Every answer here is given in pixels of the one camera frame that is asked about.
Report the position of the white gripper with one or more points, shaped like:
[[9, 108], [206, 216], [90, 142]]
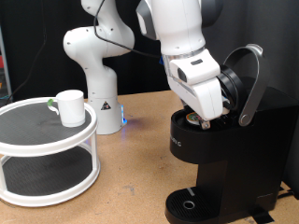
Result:
[[205, 99]]

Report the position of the white two-tier turntable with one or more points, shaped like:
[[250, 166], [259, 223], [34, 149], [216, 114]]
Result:
[[46, 147]]

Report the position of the white mug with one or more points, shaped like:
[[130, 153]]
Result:
[[73, 109]]

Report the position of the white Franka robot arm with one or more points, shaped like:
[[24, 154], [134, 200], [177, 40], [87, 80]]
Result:
[[180, 25]]

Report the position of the black Keurig coffee machine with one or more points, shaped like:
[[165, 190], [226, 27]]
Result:
[[249, 149]]

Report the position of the grey partition panel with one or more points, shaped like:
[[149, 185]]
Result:
[[264, 25]]

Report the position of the green tape piece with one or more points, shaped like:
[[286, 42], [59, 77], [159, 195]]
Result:
[[50, 102]]

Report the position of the black tape strip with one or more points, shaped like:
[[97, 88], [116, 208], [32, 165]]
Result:
[[261, 216]]

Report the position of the black drip tray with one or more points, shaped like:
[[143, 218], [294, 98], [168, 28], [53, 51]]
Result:
[[179, 203]]

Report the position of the grey metal rack post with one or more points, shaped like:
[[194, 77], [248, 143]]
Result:
[[5, 62]]

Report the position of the black curtain backdrop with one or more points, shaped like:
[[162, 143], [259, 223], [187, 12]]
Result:
[[31, 46]]

